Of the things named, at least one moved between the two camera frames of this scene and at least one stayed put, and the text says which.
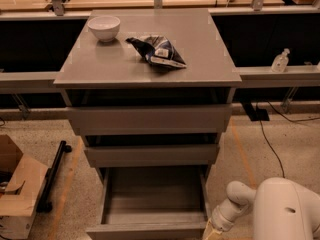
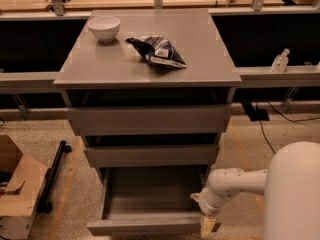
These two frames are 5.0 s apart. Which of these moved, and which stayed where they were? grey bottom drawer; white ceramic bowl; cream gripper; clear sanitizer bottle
Moved: cream gripper
Stayed: grey bottom drawer; clear sanitizer bottle; white ceramic bowl
